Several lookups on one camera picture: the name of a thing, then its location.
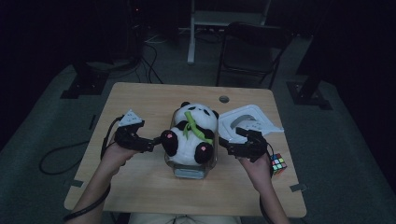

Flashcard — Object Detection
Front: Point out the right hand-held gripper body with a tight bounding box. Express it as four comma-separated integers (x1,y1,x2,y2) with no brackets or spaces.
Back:
235,119,285,163

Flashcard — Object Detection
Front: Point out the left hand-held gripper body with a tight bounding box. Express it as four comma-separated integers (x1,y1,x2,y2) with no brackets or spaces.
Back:
113,108,148,152

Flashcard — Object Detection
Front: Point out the white plastic storage box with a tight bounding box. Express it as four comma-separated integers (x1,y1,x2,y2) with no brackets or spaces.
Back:
217,104,276,145

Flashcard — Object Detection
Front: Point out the colourful puzzle cube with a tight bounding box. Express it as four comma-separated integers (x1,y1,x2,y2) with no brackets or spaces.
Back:
268,152,289,177

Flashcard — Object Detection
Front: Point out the panda plush toy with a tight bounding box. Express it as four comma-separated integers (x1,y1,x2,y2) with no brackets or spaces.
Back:
160,101,220,166

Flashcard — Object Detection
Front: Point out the clear plastic storage box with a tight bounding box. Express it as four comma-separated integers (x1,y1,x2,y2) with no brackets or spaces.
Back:
163,108,219,180

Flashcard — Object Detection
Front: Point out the person's left hand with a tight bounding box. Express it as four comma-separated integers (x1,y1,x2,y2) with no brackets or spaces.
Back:
100,142,140,175

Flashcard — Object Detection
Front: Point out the person's right hand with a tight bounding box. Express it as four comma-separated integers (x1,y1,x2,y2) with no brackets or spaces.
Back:
237,154,274,191

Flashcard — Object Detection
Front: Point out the grey tape strip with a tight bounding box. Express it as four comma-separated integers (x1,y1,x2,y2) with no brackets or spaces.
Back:
289,183,308,193
64,178,84,189

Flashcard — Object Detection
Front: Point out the black stand base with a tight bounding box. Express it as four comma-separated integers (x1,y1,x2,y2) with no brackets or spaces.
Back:
286,0,333,111
60,60,110,101

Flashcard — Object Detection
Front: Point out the person's beige clothing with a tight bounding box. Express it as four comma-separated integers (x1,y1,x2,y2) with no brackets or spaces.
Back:
128,213,244,224

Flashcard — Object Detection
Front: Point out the black folding chair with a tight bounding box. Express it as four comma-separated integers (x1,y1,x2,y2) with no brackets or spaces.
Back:
216,21,294,91

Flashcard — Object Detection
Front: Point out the white metal stand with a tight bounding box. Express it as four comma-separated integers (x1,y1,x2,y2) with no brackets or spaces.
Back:
186,0,273,65

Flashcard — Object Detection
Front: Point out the right hand-held gripper cable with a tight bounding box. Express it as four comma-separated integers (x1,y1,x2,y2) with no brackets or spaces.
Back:
259,141,276,224

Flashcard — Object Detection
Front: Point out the hand-held gripper cable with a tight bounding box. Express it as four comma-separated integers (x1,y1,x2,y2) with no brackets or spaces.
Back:
63,116,124,223
259,141,276,224

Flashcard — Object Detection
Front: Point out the black floor cable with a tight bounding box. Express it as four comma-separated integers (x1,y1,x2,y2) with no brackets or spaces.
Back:
38,140,92,176

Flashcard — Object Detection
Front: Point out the bundle of dark cables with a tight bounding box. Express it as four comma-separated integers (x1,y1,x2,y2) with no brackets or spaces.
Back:
108,31,164,85

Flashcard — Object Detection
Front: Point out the left hand-held gripper cable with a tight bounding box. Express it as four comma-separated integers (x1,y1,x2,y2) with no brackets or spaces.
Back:
63,116,124,223

